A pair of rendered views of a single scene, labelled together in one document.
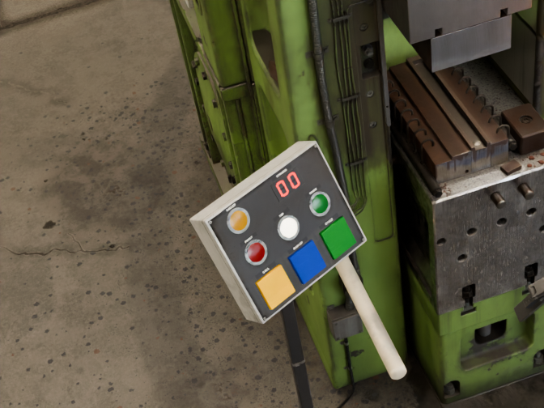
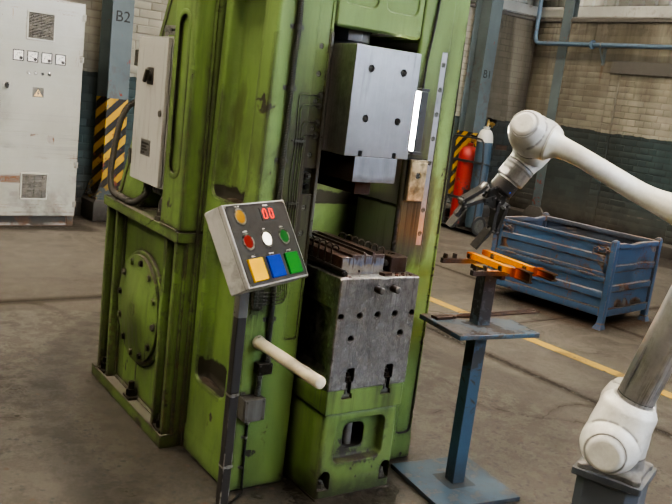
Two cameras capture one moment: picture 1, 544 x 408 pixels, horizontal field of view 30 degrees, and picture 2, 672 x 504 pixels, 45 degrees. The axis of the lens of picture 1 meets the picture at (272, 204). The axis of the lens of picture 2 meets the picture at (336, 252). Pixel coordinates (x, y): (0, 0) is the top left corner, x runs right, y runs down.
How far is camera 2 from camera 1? 1.67 m
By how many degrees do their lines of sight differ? 39
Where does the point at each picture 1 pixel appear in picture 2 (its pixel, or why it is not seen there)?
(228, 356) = (130, 474)
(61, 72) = not seen: outside the picture
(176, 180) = (72, 388)
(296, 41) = (271, 147)
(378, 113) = (305, 225)
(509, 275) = (375, 369)
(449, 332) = (332, 414)
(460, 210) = (355, 292)
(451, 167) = (351, 263)
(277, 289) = (259, 270)
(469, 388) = (334, 485)
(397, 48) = not seen: hidden behind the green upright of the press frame
